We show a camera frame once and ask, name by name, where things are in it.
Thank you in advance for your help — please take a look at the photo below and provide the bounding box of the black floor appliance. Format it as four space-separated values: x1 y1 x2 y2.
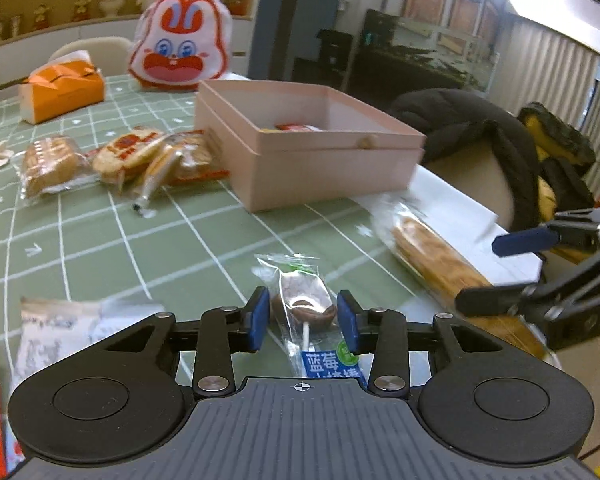
292 30 355 93

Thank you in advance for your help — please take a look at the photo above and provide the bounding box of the round rice cracker packet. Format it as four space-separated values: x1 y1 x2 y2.
91 126 164 187

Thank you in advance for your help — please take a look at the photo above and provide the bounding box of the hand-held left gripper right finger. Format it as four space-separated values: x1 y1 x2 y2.
336 290 511 397

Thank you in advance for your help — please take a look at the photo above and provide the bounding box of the long bread packet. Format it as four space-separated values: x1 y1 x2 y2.
372 200 548 361

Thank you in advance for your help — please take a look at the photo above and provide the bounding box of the beige curtain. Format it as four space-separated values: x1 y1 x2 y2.
500 12 600 201

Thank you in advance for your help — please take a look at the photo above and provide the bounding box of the pink cardboard box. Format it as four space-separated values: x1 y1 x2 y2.
194 78 427 212

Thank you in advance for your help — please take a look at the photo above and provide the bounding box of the long clear stick packet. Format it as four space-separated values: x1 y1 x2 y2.
131 142 189 214

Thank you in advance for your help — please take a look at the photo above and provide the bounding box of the biscuit packet red edge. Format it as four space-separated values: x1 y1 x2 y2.
19 136 94 197

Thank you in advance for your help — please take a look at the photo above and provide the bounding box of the yellow black jacket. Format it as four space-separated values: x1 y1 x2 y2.
517 101 597 211

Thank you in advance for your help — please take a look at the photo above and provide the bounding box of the black padded jacket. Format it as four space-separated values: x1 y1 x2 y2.
387 87 597 233

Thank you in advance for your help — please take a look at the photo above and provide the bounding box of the orange tissue box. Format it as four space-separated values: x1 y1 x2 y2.
19 50 106 125

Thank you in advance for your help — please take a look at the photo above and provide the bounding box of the green checked tablecloth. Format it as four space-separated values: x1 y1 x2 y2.
0 72 551 411

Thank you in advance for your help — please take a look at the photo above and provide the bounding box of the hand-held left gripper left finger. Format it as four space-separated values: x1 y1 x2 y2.
94 286 272 397

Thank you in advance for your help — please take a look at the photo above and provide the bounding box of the aquarium on black stand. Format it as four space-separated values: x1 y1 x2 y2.
362 7 501 95

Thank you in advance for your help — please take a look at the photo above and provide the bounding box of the white red rabbit bag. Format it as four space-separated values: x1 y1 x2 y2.
128 0 231 92

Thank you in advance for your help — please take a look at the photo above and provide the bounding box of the white sideboard cabinet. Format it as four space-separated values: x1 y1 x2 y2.
0 15 253 95

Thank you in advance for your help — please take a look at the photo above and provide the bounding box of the chocolate lollipop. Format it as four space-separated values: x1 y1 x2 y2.
255 254 368 378

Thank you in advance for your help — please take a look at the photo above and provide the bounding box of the white printed snack packet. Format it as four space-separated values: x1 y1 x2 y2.
19 296 167 393

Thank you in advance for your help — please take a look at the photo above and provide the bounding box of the brown pastry packet orange edge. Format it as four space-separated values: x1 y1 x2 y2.
170 131 231 184

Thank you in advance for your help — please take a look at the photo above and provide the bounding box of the red yellow snack packet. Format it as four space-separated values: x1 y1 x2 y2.
257 122 326 134

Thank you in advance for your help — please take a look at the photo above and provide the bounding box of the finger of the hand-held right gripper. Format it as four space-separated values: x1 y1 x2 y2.
454 247 600 319
491 206 600 259

